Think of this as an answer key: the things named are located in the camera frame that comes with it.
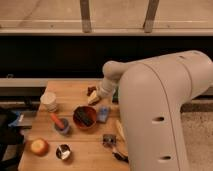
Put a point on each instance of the orange bowl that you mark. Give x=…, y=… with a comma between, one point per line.
x=90, y=111

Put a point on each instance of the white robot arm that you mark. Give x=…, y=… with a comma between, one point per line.
x=150, y=95

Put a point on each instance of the left window post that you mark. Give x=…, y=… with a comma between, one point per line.
x=85, y=16

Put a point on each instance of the white paper cup stack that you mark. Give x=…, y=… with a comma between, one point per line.
x=48, y=99

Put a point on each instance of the red yellow apple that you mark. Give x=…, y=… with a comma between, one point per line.
x=39, y=147

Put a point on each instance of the window post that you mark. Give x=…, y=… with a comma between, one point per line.
x=85, y=16
x=150, y=15

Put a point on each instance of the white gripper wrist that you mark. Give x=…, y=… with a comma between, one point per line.
x=106, y=88

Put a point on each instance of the right window post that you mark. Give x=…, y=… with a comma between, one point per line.
x=150, y=15

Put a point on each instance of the small metal cup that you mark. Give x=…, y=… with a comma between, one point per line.
x=63, y=152

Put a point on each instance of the blue sponge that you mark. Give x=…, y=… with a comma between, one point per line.
x=103, y=113

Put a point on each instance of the green plastic bin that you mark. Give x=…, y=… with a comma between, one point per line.
x=115, y=98

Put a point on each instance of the black block in bowl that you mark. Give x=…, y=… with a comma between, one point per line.
x=84, y=118

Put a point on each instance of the orange carrot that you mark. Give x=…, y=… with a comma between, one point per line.
x=57, y=121

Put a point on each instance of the black handled spatula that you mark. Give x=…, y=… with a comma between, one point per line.
x=109, y=141

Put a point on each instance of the dark grape bunch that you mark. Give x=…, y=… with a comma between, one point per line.
x=90, y=90

